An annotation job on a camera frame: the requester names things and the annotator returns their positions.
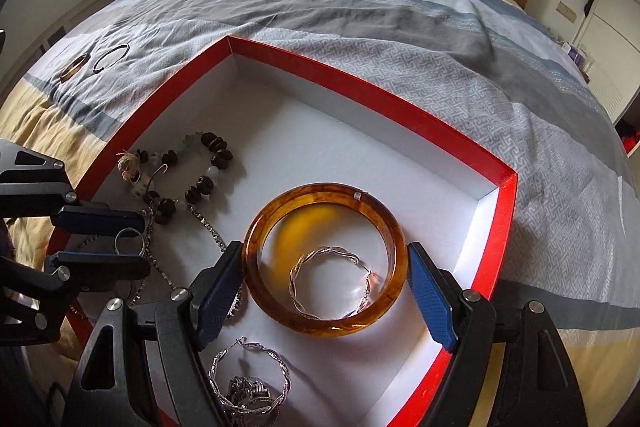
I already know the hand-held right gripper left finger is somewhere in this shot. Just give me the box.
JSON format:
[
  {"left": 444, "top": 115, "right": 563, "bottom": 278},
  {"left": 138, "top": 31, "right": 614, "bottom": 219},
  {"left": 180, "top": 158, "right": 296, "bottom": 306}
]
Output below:
[{"left": 60, "top": 241, "right": 246, "bottom": 427}]

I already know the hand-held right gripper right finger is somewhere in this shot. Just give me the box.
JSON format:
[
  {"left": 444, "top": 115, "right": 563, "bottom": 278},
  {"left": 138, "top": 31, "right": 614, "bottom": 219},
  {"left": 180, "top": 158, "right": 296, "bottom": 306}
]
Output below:
[{"left": 406, "top": 242, "right": 588, "bottom": 427}]

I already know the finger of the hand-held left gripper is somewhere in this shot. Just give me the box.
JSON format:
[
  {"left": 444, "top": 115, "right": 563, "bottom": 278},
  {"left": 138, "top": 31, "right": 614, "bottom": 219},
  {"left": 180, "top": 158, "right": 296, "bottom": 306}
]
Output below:
[
  {"left": 0, "top": 138, "right": 147, "bottom": 239},
  {"left": 0, "top": 250, "right": 152, "bottom": 348}
]

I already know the metal chain necklace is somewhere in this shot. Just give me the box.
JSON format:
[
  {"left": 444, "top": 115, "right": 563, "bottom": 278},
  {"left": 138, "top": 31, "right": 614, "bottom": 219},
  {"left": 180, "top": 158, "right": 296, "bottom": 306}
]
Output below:
[{"left": 75, "top": 202, "right": 246, "bottom": 323}]

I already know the silver wristwatch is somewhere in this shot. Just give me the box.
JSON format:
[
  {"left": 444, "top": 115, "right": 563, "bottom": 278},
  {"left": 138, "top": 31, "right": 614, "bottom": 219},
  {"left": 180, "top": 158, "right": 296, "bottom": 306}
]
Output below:
[{"left": 220, "top": 374, "right": 281, "bottom": 427}]

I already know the textured silver hoop earring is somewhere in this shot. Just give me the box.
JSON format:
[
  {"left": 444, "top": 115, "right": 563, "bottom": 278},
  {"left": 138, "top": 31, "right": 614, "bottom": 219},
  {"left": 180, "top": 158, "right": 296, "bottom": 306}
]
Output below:
[{"left": 207, "top": 337, "right": 292, "bottom": 413}]

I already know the amber bangle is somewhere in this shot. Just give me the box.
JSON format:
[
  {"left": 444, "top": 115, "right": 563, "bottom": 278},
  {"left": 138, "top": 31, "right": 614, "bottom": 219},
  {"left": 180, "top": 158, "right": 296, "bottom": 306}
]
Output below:
[{"left": 242, "top": 183, "right": 408, "bottom": 339}]

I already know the twisted silver hoop earring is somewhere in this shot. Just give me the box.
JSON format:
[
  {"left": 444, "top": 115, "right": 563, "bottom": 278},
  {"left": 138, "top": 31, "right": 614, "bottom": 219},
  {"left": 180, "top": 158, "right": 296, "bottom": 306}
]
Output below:
[{"left": 289, "top": 246, "right": 381, "bottom": 320}]

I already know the brown beaded bracelet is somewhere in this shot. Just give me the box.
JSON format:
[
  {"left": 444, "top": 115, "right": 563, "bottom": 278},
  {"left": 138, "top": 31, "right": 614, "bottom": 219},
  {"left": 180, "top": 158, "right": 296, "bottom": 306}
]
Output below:
[{"left": 117, "top": 132, "right": 236, "bottom": 225}]

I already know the red cardboard box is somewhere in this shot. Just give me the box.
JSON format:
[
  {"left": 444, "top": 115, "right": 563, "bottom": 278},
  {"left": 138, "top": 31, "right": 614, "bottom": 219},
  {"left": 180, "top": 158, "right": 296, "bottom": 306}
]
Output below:
[{"left": 45, "top": 34, "right": 521, "bottom": 427}]

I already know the brown agate bangle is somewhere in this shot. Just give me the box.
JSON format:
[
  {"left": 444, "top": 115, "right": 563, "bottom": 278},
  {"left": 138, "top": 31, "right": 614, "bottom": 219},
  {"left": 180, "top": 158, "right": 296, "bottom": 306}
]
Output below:
[{"left": 59, "top": 53, "right": 92, "bottom": 82}]

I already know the dark thin bangle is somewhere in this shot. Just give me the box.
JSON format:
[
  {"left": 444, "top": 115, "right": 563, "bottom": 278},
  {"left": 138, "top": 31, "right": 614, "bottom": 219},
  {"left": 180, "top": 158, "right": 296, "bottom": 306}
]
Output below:
[{"left": 92, "top": 43, "right": 131, "bottom": 72}]

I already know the striped duvet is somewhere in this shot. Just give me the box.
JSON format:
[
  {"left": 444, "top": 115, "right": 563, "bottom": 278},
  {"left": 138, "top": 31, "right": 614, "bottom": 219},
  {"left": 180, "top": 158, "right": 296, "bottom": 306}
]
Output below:
[{"left": 0, "top": 0, "right": 640, "bottom": 427}]

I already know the nightstand clutter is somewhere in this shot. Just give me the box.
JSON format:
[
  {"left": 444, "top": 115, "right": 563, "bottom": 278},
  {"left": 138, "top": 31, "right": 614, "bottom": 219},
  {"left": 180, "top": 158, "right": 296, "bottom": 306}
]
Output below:
[{"left": 557, "top": 38, "right": 591, "bottom": 80}]

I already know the white wardrobe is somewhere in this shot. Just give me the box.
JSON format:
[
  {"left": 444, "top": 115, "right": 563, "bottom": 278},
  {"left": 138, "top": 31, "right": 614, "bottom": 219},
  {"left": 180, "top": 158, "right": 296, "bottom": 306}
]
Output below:
[{"left": 572, "top": 0, "right": 640, "bottom": 128}]

